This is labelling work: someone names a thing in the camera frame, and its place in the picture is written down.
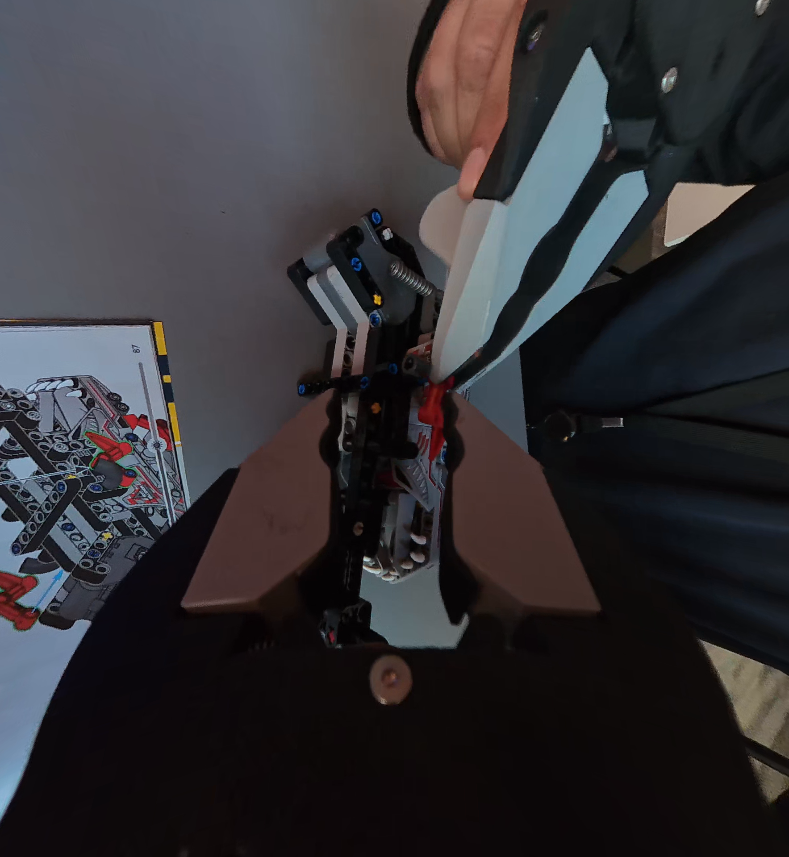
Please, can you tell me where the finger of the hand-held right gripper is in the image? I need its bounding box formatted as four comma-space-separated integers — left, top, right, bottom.
455, 169, 651, 395
430, 47, 615, 384

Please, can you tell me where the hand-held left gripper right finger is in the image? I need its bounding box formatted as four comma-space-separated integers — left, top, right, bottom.
438, 394, 601, 629

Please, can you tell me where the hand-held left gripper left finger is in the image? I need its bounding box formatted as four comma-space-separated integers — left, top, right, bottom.
181, 390, 342, 617

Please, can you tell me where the red lego axle connector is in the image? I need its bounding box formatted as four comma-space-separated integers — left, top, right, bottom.
417, 377, 457, 426

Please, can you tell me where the grey dinosaur lego model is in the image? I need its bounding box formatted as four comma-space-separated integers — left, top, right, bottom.
287, 208, 468, 649

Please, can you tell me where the lego instruction booklet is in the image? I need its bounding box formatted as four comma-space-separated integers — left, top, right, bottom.
0, 320, 191, 851

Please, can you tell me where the person's right hand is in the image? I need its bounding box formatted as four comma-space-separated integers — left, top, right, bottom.
416, 0, 530, 202

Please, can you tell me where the person's dark navy clothing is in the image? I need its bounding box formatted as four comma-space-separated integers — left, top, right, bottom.
522, 161, 789, 691

